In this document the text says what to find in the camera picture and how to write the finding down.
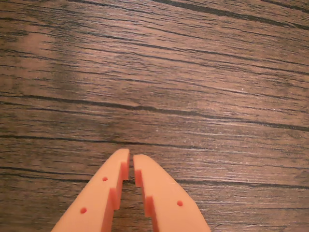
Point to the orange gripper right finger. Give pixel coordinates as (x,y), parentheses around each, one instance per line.
(166,200)

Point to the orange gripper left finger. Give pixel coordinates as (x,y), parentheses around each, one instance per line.
(96,198)

